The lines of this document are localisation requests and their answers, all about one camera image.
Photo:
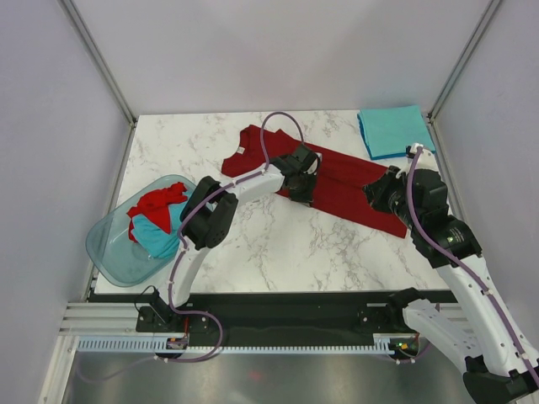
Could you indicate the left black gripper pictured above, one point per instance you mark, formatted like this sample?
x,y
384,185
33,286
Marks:
x,y
306,198

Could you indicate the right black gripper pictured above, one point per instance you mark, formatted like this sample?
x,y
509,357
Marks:
x,y
378,189

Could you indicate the red t-shirt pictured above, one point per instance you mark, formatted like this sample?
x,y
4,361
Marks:
x,y
339,189

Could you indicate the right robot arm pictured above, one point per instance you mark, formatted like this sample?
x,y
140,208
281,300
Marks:
x,y
495,359

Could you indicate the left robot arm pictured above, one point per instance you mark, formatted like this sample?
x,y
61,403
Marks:
x,y
206,222

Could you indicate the folded teal t-shirt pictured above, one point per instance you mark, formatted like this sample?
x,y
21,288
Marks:
x,y
393,128

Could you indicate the red shirt in basket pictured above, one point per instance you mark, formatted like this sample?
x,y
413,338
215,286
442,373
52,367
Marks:
x,y
154,207

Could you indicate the teal shirt in basket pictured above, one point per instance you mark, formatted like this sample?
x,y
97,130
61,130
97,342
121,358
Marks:
x,y
156,243

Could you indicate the transparent blue plastic basket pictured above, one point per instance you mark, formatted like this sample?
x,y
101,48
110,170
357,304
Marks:
x,y
122,262

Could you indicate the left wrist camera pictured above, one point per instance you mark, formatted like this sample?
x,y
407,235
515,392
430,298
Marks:
x,y
314,168

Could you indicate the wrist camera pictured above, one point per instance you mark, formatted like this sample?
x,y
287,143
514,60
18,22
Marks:
x,y
420,157
314,168

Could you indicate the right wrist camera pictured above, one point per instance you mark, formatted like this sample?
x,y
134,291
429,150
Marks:
x,y
420,157

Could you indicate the right aluminium frame post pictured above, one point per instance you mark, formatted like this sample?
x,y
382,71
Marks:
x,y
480,30

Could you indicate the aluminium frame post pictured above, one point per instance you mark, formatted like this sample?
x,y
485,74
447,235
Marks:
x,y
480,30
70,9

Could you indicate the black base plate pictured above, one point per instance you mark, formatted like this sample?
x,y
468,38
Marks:
x,y
310,317

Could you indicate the white slotted cable duct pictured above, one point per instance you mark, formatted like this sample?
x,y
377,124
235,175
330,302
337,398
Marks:
x,y
169,344

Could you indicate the left aluminium frame post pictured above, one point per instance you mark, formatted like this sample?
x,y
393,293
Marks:
x,y
70,9

